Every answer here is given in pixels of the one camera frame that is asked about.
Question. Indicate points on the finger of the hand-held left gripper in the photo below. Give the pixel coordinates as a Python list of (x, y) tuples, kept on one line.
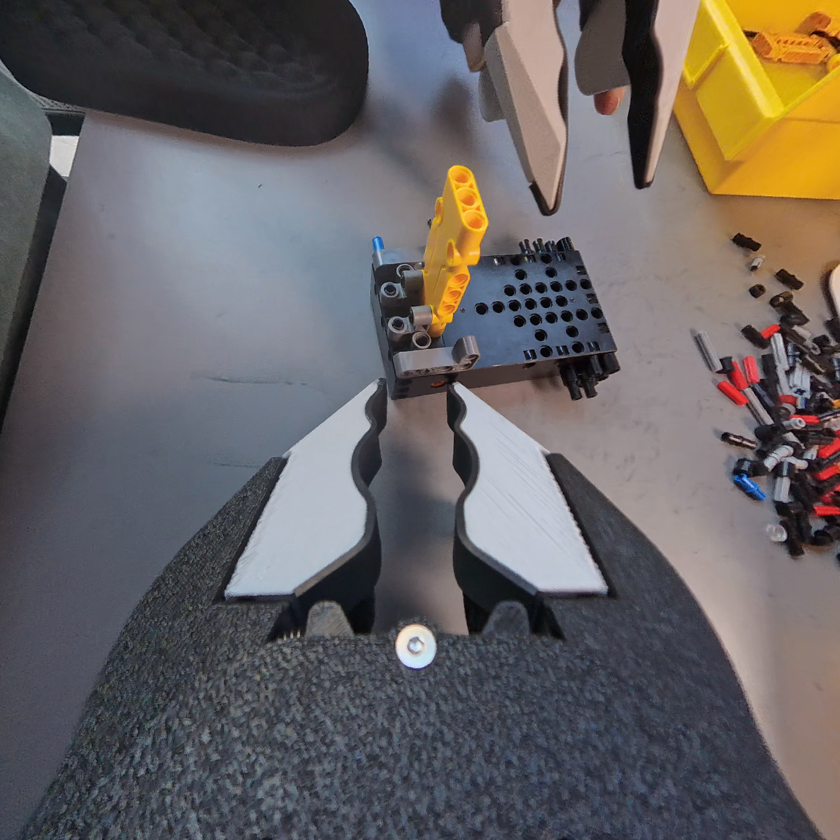
[(676, 66), (532, 92)]

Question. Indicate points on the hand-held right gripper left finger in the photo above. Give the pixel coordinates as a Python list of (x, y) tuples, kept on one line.
[(309, 519)]

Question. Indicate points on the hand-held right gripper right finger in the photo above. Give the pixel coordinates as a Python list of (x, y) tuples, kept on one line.
[(525, 519)]

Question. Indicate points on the black lego model yellow beam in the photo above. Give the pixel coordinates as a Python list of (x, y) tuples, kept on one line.
[(525, 315)]

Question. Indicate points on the pile of loose lego pieces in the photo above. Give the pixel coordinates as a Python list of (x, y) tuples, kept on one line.
[(788, 420)]

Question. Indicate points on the person's left hand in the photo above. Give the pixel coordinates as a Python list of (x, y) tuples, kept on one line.
[(607, 100)]

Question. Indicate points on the yellow storage bin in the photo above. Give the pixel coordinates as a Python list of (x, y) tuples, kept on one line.
[(761, 131)]

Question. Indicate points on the black mesh chair armrest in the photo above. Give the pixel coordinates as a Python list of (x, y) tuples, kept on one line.
[(197, 66)]

